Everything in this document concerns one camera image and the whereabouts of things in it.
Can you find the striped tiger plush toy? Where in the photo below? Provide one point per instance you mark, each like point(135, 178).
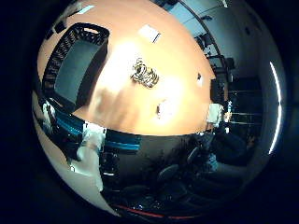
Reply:
point(144, 74)

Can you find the black woven basket container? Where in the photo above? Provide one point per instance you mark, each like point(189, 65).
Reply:
point(73, 67)

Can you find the blue strip along table edge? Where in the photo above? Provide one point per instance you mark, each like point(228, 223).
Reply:
point(123, 141)

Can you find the dark office chair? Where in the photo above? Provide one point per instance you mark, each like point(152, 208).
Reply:
point(193, 155)
point(167, 173)

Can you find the small dark white table object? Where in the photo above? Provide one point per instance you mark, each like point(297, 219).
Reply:
point(162, 109)

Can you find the white box at table edge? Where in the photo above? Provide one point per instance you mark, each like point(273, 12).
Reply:
point(215, 114)

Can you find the seated person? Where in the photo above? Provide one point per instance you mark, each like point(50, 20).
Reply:
point(224, 146)

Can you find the white paper sheet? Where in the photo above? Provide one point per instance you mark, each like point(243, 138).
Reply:
point(149, 33)

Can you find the black monitor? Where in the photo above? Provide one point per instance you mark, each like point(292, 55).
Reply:
point(218, 90)

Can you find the long ceiling light strip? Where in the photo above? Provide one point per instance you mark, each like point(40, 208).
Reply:
point(278, 102)

